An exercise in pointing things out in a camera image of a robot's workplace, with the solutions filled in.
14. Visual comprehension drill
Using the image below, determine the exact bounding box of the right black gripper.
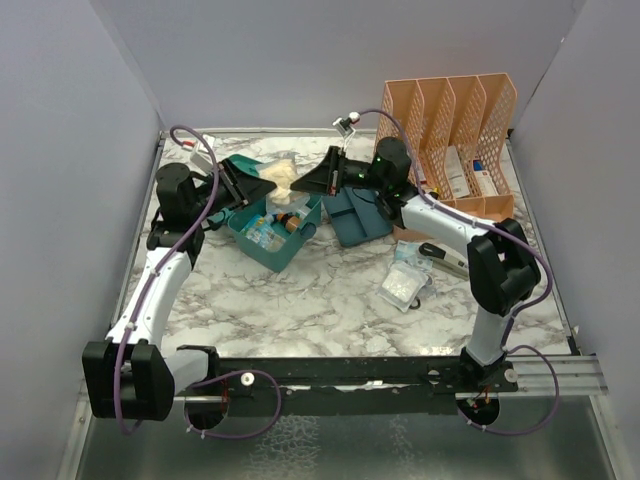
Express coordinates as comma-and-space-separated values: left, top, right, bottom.
290, 147, 386, 198

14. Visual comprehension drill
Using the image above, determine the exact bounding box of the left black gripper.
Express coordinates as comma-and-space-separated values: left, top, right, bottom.
189, 157, 276, 222

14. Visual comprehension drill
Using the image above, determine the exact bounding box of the cream cotton ball bag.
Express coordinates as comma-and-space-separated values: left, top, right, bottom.
256, 158, 309, 214

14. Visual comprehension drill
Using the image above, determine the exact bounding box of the blue cotton swab packet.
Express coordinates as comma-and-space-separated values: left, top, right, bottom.
241, 214, 285, 252

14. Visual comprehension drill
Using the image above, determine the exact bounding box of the dark blue divided tray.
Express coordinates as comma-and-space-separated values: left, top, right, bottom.
322, 188, 392, 248

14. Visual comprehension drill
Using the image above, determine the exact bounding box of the brown bottle orange cap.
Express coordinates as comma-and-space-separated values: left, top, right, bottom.
275, 214, 301, 233

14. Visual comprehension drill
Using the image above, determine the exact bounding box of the white gauze packet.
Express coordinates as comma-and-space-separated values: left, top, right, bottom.
377, 262, 430, 312

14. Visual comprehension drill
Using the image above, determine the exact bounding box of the blue face mask packet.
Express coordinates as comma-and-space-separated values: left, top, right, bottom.
394, 240, 433, 272

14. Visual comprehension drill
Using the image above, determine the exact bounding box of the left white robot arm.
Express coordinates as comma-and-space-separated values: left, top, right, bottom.
82, 159, 276, 421

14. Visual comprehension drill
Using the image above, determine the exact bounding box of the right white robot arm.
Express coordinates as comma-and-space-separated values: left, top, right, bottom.
291, 137, 541, 391

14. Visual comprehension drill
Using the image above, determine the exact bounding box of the teal medicine kit box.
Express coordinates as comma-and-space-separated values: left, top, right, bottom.
208, 155, 322, 272

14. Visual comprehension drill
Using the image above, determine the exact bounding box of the white red medicine box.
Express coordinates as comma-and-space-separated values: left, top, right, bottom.
472, 159, 499, 197

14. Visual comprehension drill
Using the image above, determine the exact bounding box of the peach file organizer rack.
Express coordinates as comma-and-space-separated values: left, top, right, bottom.
381, 73, 517, 222

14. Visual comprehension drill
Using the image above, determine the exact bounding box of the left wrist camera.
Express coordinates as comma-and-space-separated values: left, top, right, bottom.
181, 138, 213, 174

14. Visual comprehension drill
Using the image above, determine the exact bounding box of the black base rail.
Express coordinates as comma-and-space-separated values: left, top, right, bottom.
175, 356, 518, 417

